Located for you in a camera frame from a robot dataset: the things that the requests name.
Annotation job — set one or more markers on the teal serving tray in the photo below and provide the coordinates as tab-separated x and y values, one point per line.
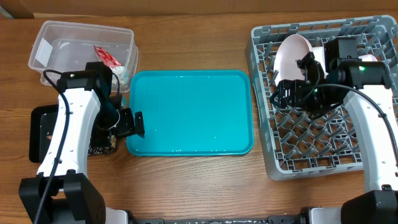
192	113

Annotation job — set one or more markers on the white bowl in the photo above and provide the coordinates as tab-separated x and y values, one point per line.
319	53

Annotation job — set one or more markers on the white tissue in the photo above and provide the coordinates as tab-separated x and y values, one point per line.
122	75

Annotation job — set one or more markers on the pink plate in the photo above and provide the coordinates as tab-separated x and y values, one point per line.
293	48

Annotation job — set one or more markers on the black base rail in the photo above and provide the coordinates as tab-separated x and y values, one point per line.
233	220

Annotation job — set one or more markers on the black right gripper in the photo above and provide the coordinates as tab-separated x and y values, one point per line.
296	86

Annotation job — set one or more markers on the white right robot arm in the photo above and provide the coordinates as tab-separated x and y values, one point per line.
341	76

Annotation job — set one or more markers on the black tray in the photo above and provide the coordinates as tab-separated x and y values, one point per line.
42	122

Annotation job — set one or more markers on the red snack wrapper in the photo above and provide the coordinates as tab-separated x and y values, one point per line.
106	58

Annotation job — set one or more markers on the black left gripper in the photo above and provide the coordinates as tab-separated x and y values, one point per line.
128	127

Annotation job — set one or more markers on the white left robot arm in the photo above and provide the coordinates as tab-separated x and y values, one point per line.
61	191

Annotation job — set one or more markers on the pink bowl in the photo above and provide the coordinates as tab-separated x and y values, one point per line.
368	58

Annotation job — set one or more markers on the clear plastic waste bin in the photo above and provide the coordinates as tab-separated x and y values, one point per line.
69	46

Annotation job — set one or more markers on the grey dishwasher rack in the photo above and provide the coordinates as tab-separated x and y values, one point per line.
293	145

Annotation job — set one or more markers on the rice and peanuts food waste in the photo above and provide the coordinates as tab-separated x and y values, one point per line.
99	144

